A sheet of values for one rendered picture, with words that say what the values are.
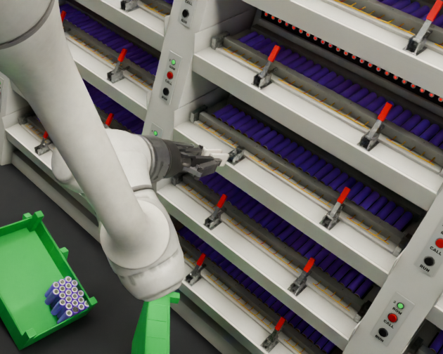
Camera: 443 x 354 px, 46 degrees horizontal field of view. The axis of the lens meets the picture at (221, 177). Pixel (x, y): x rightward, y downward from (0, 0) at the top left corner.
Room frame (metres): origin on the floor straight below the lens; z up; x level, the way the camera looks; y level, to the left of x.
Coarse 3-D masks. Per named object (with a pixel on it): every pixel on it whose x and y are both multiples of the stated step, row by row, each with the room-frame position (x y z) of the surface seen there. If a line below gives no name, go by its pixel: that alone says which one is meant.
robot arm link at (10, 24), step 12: (0, 0) 0.33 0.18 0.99; (12, 0) 0.34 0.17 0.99; (24, 0) 0.35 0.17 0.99; (36, 0) 0.37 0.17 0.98; (48, 0) 0.39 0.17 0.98; (0, 12) 0.34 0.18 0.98; (12, 12) 0.35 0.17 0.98; (24, 12) 0.36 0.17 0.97; (36, 12) 0.37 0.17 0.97; (0, 24) 0.34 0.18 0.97; (12, 24) 0.35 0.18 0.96; (24, 24) 0.36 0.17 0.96; (36, 24) 0.38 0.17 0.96; (0, 36) 0.35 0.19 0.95; (12, 36) 0.36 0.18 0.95
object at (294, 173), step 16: (208, 128) 1.16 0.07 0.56; (224, 128) 1.15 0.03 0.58; (240, 144) 1.12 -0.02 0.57; (256, 144) 1.11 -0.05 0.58; (256, 160) 1.08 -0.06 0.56; (272, 160) 1.07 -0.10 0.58; (304, 176) 1.04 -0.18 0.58; (320, 192) 1.01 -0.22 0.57; (336, 192) 1.01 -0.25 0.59; (352, 208) 0.97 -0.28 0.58; (368, 224) 0.95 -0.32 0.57; (384, 224) 0.94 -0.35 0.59; (384, 240) 0.92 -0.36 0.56; (400, 240) 0.91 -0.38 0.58
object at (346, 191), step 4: (344, 188) 0.96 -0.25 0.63; (348, 188) 0.95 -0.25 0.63; (344, 192) 0.95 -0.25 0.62; (348, 192) 0.95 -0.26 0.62; (340, 196) 0.95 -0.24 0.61; (344, 196) 0.95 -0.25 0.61; (340, 200) 0.95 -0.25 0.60; (344, 200) 0.95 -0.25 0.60; (336, 204) 0.95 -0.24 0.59; (340, 204) 0.94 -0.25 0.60; (336, 208) 0.94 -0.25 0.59; (332, 212) 0.94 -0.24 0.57; (332, 216) 0.94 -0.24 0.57
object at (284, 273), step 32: (160, 192) 1.15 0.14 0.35; (192, 192) 1.17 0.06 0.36; (224, 192) 1.17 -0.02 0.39; (192, 224) 1.08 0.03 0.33; (224, 224) 1.09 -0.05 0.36; (256, 224) 1.08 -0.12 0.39; (288, 224) 1.11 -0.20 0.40; (224, 256) 1.03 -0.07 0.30; (256, 256) 1.01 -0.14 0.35; (288, 256) 1.01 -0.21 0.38; (320, 256) 1.03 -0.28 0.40; (288, 288) 0.94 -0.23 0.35; (320, 288) 0.96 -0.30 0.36; (352, 288) 0.96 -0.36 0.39; (320, 320) 0.88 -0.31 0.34; (352, 320) 0.89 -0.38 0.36
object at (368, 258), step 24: (216, 96) 1.27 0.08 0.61; (192, 120) 1.18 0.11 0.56; (216, 144) 1.12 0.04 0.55; (240, 168) 1.05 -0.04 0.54; (264, 192) 1.00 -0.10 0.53; (288, 192) 1.01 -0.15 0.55; (288, 216) 0.97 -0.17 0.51; (312, 216) 0.95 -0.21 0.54; (336, 240) 0.90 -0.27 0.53; (360, 240) 0.91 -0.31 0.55; (408, 240) 0.91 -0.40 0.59; (360, 264) 0.88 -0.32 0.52; (384, 264) 0.86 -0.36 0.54
